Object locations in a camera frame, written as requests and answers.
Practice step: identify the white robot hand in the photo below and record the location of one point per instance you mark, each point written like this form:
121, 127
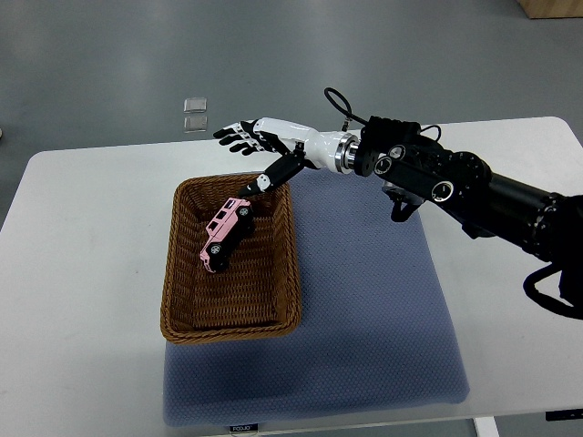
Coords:
322, 149

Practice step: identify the pink toy car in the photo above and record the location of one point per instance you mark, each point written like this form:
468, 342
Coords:
230, 225

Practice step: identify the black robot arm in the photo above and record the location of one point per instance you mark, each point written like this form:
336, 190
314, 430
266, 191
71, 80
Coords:
416, 169

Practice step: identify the brown wicker basket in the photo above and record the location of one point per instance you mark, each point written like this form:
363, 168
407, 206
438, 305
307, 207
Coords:
258, 296

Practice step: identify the silver floor plate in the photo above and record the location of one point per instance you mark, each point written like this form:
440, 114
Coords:
195, 105
195, 123

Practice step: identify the blue-grey padded mat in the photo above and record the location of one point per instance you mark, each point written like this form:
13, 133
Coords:
375, 333

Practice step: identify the wooden box corner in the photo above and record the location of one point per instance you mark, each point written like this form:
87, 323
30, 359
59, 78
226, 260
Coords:
551, 9

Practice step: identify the white table leg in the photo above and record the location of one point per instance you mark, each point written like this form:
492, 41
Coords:
486, 427

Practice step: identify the black table control panel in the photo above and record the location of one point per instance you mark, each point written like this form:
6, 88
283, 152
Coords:
564, 415

